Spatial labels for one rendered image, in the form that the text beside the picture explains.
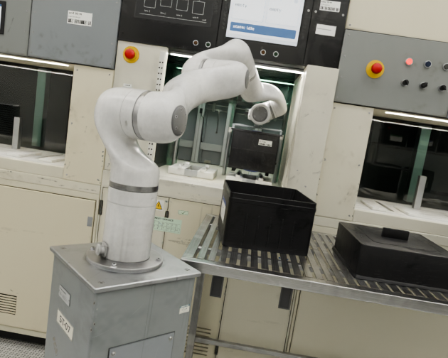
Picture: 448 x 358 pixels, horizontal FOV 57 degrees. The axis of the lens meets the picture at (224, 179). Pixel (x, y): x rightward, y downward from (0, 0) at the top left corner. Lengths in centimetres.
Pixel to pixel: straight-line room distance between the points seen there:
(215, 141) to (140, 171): 164
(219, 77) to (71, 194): 92
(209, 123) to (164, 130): 166
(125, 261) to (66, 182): 90
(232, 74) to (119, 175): 47
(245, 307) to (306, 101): 89
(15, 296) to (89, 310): 119
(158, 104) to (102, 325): 50
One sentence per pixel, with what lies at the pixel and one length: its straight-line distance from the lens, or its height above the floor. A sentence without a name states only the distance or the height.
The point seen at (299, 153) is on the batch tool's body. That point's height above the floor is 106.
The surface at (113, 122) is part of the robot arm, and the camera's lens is 101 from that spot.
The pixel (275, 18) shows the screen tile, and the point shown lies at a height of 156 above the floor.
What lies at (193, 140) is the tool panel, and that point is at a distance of 261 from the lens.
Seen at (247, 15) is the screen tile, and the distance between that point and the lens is 174.
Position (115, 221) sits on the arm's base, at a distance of 102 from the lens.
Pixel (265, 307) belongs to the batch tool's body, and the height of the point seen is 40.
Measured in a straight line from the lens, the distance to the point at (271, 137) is 189.
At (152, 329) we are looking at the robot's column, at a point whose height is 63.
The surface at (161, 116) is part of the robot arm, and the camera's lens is 94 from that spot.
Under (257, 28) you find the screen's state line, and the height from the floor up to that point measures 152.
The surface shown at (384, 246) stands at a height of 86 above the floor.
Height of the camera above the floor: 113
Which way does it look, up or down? 8 degrees down
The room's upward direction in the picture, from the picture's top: 9 degrees clockwise
